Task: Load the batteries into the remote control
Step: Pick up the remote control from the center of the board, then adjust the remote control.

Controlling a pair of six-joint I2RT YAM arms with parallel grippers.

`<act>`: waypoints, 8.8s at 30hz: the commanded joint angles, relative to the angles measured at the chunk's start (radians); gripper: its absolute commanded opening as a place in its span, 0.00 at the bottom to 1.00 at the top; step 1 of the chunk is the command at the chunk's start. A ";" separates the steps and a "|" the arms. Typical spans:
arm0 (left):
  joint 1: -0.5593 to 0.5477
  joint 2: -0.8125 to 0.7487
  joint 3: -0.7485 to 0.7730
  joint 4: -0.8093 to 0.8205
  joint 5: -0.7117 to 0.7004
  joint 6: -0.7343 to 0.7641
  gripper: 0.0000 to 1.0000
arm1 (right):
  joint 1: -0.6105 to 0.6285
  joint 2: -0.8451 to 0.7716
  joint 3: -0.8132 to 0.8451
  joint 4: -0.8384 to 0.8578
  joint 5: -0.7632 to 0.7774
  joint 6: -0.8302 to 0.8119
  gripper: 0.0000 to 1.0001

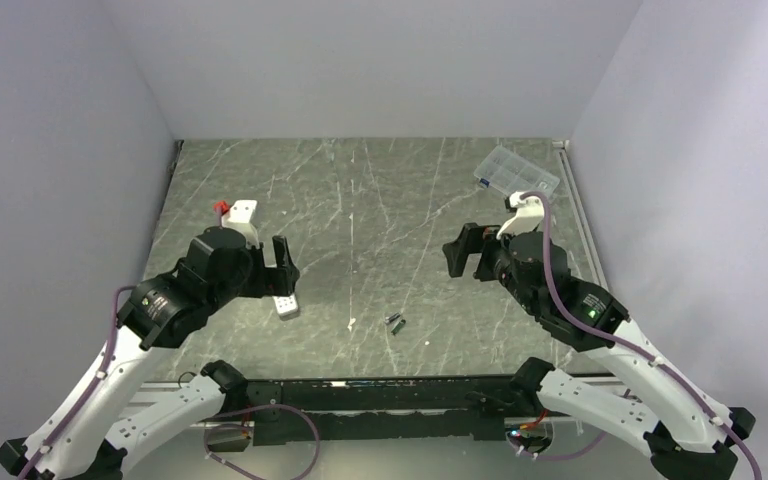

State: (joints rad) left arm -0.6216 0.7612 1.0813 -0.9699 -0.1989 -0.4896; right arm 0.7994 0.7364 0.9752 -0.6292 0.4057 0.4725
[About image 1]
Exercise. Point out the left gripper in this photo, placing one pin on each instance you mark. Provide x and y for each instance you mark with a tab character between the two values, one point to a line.
274	281

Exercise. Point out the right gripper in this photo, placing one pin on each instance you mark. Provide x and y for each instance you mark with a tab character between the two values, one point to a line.
456	252

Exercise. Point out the white remote control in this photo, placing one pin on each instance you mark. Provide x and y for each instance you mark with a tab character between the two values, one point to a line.
286	307

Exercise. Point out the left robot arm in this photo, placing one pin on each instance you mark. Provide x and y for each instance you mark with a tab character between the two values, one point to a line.
89	436

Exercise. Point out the clear plastic organizer box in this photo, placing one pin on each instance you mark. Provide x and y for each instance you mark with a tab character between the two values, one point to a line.
507	172

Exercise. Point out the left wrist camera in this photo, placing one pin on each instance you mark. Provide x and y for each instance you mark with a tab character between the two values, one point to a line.
239	216

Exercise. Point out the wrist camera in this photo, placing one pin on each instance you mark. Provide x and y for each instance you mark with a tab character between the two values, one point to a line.
239	216
528	209

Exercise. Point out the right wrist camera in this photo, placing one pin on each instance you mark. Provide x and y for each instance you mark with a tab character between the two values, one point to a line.
528	209

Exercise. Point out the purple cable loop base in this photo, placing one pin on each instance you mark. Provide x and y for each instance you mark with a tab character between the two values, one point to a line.
261	436

